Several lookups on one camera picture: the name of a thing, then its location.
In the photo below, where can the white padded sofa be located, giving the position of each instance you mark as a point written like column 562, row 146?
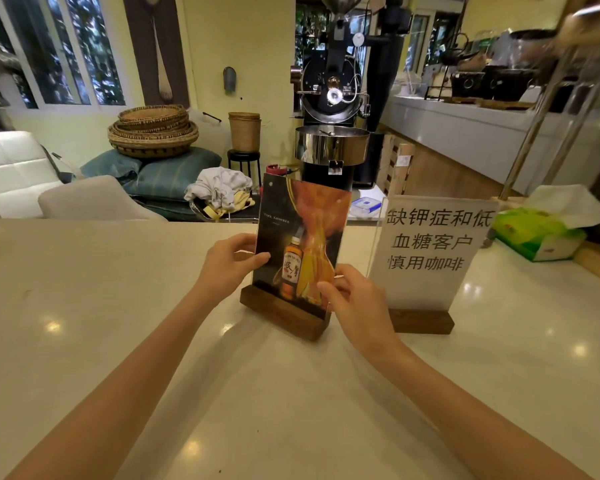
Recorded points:
column 10, row 169

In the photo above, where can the person's left forearm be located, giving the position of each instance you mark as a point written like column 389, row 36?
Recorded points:
column 130, row 379

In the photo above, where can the wooden crate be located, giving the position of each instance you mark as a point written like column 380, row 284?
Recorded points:
column 396, row 164

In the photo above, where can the white notice sign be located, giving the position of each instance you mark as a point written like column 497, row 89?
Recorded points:
column 430, row 249

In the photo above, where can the person's right hand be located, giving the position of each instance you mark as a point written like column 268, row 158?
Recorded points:
column 365, row 309

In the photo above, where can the large woven basket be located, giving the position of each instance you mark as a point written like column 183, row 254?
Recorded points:
column 152, row 144

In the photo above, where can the metal stand legs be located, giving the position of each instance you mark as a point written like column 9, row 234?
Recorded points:
column 545, row 99

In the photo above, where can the large blue-grey striped cushion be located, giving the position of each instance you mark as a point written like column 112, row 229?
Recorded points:
column 175, row 174

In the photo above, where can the black kettle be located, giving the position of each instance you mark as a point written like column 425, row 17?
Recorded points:
column 452, row 54

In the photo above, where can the tall woven bin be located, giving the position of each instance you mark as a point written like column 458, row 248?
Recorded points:
column 245, row 132

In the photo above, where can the white counter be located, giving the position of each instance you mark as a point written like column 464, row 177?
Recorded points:
column 480, row 134

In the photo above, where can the brown wall hanging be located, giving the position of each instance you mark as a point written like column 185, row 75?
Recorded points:
column 157, row 49

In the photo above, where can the dark bottle advertisement card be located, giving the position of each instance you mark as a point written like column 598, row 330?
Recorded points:
column 310, row 224

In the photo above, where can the person's left hand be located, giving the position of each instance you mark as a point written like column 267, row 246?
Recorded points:
column 219, row 274

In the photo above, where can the green tissue box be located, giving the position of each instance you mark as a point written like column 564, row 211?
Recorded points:
column 535, row 237

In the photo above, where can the black coffee roaster machine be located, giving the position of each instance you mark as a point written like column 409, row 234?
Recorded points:
column 335, row 94

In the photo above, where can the beige chair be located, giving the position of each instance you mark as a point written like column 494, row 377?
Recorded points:
column 95, row 199

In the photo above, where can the person's left thumb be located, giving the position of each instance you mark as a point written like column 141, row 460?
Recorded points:
column 254, row 261

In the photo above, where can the person's right forearm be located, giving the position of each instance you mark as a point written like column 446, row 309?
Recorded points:
column 460, row 414

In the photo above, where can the dark wooden stand base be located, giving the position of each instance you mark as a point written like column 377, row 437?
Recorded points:
column 422, row 321
column 285, row 314

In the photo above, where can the pile of white cloths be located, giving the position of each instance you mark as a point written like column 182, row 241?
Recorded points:
column 220, row 187

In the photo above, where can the black round stool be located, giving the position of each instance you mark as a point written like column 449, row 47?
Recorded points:
column 244, row 155

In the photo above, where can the white tissue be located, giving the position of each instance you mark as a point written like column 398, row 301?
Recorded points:
column 570, row 204

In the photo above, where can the grey wall fixture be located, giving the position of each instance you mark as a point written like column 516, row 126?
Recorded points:
column 229, row 79

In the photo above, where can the person's right thumb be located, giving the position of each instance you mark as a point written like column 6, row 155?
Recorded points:
column 331, row 296

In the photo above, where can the woven flat basket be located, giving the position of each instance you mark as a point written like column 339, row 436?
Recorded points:
column 152, row 128
column 152, row 113

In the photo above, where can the window with white frame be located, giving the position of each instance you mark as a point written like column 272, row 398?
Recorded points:
column 60, row 49

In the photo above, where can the clear container with blue lid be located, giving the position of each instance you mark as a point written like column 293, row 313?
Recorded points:
column 366, row 206

